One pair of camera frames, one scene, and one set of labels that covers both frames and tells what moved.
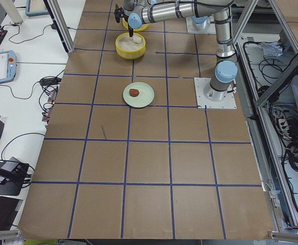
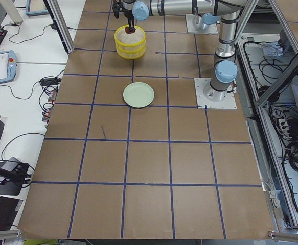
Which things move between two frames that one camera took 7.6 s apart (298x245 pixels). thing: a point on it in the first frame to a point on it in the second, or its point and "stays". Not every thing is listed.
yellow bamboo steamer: [127, 49] stays
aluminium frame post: [54, 9] stays
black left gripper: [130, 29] to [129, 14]
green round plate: [144, 98] stays
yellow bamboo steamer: [145, 26] to [131, 42]
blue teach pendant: [0, 67] stays
